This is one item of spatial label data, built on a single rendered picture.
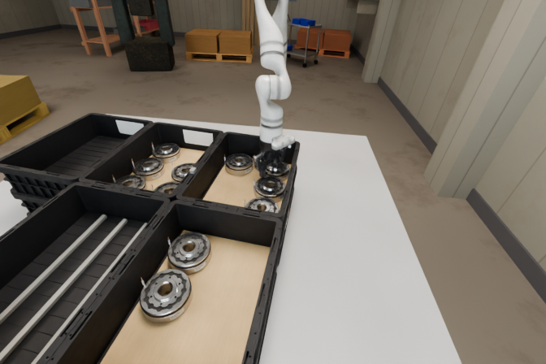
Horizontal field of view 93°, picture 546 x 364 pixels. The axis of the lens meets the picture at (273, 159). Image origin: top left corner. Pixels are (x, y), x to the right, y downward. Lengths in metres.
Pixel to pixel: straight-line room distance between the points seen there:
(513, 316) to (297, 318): 1.49
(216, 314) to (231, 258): 0.14
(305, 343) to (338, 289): 0.17
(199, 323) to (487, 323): 1.60
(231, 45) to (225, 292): 5.52
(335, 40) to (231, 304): 6.66
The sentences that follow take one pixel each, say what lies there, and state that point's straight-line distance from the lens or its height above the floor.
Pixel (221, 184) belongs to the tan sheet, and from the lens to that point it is 0.93.
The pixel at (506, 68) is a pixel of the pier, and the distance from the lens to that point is 2.22.
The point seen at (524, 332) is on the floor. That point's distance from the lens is 2.05.
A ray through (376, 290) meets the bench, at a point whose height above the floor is 0.70.
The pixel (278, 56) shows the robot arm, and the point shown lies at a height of 1.25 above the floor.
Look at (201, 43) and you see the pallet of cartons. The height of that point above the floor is 0.34.
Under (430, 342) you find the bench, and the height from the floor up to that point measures 0.70.
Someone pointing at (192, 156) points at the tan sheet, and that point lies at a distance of 1.09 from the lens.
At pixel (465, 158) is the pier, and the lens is 2.45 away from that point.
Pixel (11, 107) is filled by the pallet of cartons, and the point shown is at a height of 0.26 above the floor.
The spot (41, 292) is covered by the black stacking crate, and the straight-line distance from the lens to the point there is 0.82.
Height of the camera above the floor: 1.42
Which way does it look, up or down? 34 degrees down
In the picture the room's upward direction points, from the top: 3 degrees clockwise
